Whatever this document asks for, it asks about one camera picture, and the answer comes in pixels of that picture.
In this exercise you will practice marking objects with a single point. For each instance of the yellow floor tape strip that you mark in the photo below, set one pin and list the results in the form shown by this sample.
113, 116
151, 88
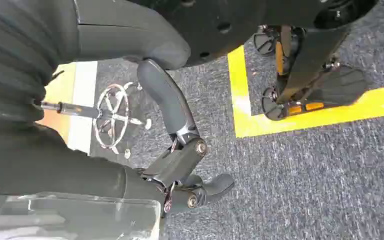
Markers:
59, 89

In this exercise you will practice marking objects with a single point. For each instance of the chrome stool base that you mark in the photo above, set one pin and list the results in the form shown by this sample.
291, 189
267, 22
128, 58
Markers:
112, 116

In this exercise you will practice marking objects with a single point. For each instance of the steel bench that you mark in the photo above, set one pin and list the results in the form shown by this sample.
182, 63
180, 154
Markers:
62, 218

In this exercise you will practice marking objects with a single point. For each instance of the ribbed grey right arm sleeve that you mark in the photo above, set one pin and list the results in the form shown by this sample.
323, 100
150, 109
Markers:
13, 49

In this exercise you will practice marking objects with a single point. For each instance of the black robot leg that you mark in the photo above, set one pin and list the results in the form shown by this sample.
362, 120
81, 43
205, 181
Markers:
245, 16

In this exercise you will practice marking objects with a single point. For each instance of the yellow floor tape corner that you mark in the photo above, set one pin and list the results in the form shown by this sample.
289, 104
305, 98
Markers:
241, 99

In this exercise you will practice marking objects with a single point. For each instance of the white floor tape strip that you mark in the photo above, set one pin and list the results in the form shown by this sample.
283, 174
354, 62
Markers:
84, 82

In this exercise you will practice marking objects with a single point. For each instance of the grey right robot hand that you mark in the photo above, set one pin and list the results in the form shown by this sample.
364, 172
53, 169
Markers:
119, 33

